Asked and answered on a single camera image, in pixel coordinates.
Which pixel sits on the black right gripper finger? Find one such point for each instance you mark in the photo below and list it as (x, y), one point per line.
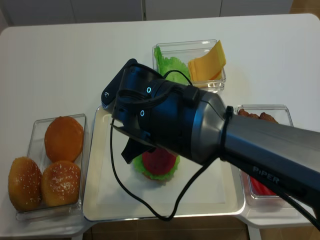
(134, 149)

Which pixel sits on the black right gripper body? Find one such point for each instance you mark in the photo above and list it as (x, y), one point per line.
(155, 111)

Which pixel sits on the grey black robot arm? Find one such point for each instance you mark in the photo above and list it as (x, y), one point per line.
(196, 124)

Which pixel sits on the green lettuce leaf on burger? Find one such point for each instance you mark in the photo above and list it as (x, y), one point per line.
(140, 168)

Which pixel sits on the green lettuce in container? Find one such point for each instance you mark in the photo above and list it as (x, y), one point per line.
(165, 64)

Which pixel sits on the clear lettuce cheese container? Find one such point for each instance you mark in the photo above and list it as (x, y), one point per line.
(186, 51)

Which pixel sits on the yellow cheese slices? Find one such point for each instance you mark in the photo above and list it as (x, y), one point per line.
(209, 66)

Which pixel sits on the red tomato slice on burger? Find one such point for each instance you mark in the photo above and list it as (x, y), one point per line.
(159, 162)

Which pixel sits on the plain smooth bun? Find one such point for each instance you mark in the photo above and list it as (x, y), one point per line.
(64, 139)

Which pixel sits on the flat sesame bun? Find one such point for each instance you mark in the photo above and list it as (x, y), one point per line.
(60, 184)

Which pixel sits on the white metal tray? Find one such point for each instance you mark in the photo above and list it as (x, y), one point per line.
(95, 211)

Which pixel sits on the brown meat patty back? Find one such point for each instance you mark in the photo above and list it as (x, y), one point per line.
(244, 113)

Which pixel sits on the brown meat patty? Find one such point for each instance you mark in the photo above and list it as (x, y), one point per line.
(244, 113)
(267, 117)

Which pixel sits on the upright sesame bun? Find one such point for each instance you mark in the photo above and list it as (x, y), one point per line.
(24, 184)

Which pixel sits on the brown meat patty front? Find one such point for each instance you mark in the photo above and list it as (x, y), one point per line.
(267, 117)

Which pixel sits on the clear patty tomato container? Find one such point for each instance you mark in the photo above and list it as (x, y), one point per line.
(282, 115)

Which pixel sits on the red tomato slices stack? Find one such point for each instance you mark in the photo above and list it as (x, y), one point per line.
(260, 189)

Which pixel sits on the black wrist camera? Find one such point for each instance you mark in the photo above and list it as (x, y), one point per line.
(108, 95)

